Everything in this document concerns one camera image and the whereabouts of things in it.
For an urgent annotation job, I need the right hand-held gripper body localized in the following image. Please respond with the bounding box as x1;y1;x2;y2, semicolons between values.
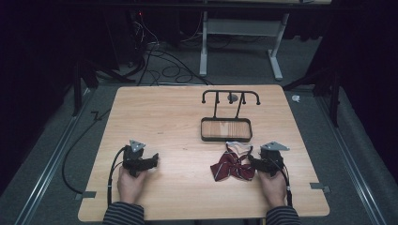
258;141;291;177

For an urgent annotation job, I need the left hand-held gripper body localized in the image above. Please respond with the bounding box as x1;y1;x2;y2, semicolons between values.
122;139;152;178

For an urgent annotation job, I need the dark red striped bow tie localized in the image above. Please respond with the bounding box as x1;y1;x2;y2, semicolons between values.
209;141;256;183

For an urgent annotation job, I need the person's right hand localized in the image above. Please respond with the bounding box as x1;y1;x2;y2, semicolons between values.
257;170;288;209

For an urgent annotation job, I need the person's left hand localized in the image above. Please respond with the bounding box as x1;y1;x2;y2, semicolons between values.
116;168;148;206

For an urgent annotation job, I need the black rack with wooden tray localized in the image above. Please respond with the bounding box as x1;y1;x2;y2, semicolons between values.
200;89;262;143

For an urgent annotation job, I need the black metal stand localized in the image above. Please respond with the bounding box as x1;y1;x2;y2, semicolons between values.
283;66;343;128
71;60;136;118

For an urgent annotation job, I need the right hand-held gripper black cable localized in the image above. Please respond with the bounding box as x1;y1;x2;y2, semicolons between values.
272;157;294;208

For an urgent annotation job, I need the hand-held gripper black cable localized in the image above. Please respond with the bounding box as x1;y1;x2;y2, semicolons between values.
272;157;294;208
106;145;127;208

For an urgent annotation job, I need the left hand-held gripper black cable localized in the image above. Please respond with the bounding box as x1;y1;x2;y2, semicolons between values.
106;145;127;208

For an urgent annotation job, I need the long black floor cable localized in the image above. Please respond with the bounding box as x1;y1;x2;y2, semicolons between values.
61;107;113;195

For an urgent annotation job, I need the metal floor rail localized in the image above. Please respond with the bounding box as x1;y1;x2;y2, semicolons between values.
314;95;390;225
13;88;93;225

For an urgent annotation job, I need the tangle of black floor cables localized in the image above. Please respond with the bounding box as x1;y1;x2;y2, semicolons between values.
125;12;214;87

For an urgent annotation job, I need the white metal desk frame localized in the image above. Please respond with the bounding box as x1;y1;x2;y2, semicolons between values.
199;11;291;82

